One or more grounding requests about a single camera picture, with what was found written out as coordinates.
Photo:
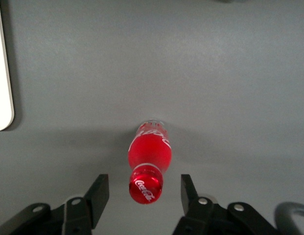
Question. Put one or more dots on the beige plastic tray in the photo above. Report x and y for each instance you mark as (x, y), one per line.
(1, 73)

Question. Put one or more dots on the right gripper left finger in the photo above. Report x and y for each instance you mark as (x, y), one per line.
(98, 195)

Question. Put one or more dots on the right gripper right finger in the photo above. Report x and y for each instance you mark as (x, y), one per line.
(188, 193)

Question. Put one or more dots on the red coke bottle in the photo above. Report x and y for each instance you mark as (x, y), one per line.
(149, 151)

